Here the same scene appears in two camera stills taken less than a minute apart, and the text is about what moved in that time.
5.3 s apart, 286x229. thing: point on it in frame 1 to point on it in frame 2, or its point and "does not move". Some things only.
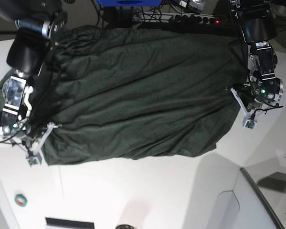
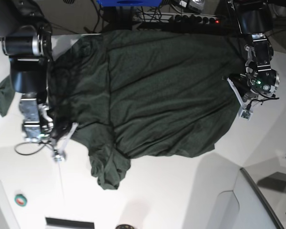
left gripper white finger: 35,158 to 60,154
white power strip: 161,17 does not move
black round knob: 125,226 does not move
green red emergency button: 20,200 does not move
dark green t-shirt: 117,93 does not move
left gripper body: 28,140 to 61,129
